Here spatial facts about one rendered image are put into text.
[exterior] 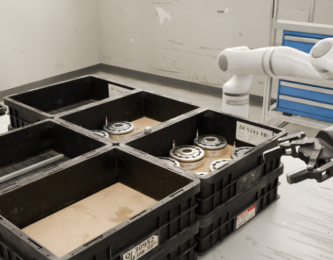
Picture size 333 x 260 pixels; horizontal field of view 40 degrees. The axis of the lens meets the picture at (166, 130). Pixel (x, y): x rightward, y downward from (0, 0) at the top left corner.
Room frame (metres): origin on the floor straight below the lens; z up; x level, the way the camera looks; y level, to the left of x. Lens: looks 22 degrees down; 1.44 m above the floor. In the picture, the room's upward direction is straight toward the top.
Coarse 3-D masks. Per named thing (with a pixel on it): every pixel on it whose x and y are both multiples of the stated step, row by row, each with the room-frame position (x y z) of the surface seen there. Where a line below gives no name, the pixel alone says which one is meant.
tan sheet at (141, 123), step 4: (136, 120) 1.57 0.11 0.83; (140, 120) 1.57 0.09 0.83; (144, 120) 1.57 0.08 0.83; (148, 120) 1.57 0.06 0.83; (152, 120) 1.56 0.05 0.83; (136, 124) 1.53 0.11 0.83; (140, 124) 1.53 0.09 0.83; (144, 124) 1.52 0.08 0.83; (148, 124) 1.52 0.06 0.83; (152, 124) 1.52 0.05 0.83; (156, 124) 1.52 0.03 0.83; (140, 128) 1.49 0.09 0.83
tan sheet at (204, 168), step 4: (228, 148) 1.32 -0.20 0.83; (232, 148) 1.32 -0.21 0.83; (228, 152) 1.29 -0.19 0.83; (220, 156) 1.26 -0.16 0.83; (224, 156) 1.26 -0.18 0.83; (228, 156) 1.26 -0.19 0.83; (204, 160) 1.23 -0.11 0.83; (208, 160) 1.23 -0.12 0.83; (212, 160) 1.23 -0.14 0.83; (204, 164) 1.21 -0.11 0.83; (208, 164) 1.21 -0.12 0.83; (200, 168) 1.18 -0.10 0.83; (204, 168) 1.18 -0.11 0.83; (208, 168) 1.18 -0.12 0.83; (196, 172) 1.16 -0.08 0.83; (200, 172) 1.16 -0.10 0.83; (204, 172) 1.16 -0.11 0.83; (208, 172) 1.16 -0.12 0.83
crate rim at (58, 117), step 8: (120, 96) 1.54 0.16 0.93; (160, 96) 1.55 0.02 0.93; (168, 96) 1.54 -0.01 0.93; (96, 104) 1.46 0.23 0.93; (192, 104) 1.45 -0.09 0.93; (72, 112) 1.38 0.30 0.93; (192, 112) 1.37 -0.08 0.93; (64, 120) 1.31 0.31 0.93; (168, 120) 1.31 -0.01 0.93; (80, 128) 1.24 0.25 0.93; (152, 128) 1.24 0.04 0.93; (96, 136) 1.19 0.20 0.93
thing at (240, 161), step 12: (204, 108) 1.41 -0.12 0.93; (180, 120) 1.31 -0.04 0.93; (252, 120) 1.30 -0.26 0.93; (156, 132) 1.23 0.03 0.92; (120, 144) 1.13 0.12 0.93; (264, 144) 1.13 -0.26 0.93; (276, 144) 1.17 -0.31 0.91; (240, 156) 1.05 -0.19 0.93; (252, 156) 1.08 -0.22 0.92; (180, 168) 0.99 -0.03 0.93; (228, 168) 1.00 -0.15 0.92; (204, 180) 0.94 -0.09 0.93; (216, 180) 0.97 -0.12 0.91
